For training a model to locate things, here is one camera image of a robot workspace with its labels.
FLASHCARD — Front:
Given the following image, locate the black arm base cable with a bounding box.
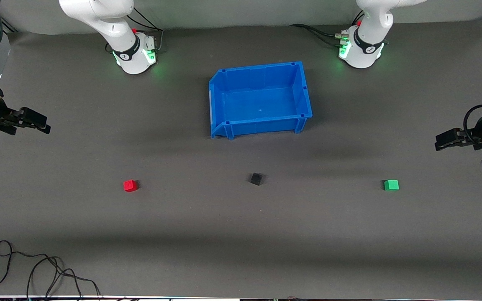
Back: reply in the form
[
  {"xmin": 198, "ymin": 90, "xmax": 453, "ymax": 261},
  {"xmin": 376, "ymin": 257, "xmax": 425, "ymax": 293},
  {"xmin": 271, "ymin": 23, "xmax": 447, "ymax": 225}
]
[
  {"xmin": 126, "ymin": 8, "xmax": 164, "ymax": 53},
  {"xmin": 289, "ymin": 23, "xmax": 350, "ymax": 47}
]

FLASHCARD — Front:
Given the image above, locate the thin black loose cable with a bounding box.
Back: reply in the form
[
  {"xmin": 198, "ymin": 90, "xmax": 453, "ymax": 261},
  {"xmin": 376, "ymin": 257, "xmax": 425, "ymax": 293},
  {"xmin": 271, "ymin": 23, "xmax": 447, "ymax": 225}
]
[
  {"xmin": 0, "ymin": 240, "xmax": 64, "ymax": 296},
  {"xmin": 26, "ymin": 256, "xmax": 102, "ymax": 301}
]

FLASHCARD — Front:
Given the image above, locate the black metal bar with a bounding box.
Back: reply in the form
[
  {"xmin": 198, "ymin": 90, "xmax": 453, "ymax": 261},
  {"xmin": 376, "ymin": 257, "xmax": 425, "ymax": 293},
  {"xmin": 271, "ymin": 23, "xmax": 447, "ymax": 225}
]
[{"xmin": 0, "ymin": 16, "xmax": 17, "ymax": 35}]

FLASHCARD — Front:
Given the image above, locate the dark grey table mat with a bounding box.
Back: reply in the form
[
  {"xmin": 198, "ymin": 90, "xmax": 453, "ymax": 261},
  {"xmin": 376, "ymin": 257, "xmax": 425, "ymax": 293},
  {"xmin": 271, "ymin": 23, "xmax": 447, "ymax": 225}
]
[{"xmin": 0, "ymin": 16, "xmax": 482, "ymax": 299}]

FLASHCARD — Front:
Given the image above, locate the black left arm base cable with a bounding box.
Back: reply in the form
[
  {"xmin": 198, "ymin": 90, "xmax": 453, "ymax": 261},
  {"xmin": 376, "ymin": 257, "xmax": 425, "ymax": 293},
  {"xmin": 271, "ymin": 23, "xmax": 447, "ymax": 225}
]
[{"xmin": 289, "ymin": 23, "xmax": 350, "ymax": 47}]

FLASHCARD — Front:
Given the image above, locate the blue plastic storage bin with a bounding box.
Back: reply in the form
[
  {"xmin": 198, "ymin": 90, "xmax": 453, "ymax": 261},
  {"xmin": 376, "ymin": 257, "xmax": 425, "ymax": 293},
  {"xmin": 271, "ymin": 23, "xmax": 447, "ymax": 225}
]
[{"xmin": 208, "ymin": 61, "xmax": 313, "ymax": 140}]

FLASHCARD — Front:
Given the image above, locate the black right arm base cable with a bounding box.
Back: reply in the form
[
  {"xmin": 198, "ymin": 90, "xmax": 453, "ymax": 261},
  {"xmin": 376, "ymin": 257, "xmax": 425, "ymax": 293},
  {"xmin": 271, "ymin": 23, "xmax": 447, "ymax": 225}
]
[{"xmin": 126, "ymin": 8, "xmax": 164, "ymax": 53}]

